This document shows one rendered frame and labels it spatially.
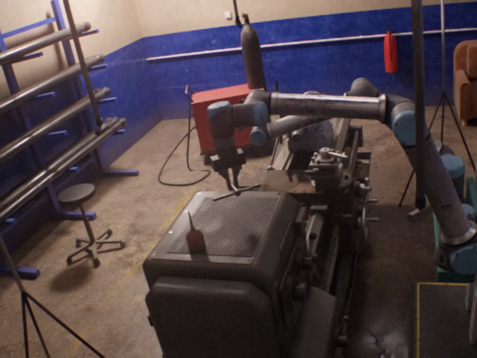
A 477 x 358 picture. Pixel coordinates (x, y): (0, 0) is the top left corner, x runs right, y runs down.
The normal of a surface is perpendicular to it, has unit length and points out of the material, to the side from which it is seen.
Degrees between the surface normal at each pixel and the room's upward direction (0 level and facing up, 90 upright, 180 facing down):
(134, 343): 0
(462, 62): 90
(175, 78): 90
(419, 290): 0
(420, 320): 0
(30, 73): 90
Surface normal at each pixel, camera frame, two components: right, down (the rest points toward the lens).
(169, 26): -0.30, 0.46
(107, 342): -0.17, -0.89
